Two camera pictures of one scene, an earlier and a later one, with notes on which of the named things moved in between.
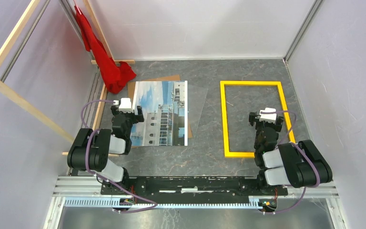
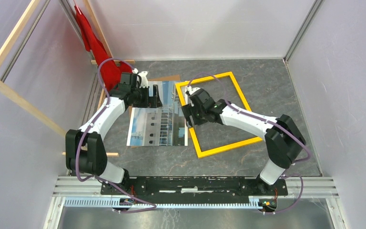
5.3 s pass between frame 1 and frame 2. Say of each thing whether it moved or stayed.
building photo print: stayed
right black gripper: moved
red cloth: stayed
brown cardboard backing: stayed
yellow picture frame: moved
